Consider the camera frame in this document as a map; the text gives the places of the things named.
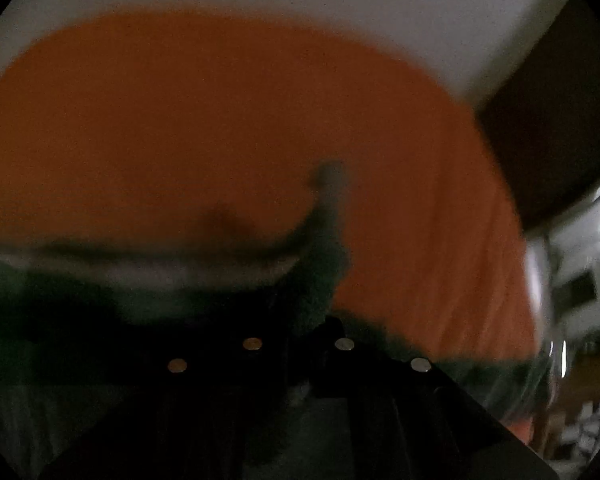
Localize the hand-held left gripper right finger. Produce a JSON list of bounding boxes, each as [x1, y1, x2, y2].
[[311, 316, 558, 480]]

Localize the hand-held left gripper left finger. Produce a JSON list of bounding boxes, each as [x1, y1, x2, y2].
[[40, 310, 301, 480]]

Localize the dark green fleece garment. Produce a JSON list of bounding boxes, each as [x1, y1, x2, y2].
[[0, 160, 551, 480]]

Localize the orange blanket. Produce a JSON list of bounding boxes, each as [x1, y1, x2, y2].
[[0, 7, 543, 441]]

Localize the dark brown furniture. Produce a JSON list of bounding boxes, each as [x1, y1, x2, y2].
[[477, 0, 600, 233]]

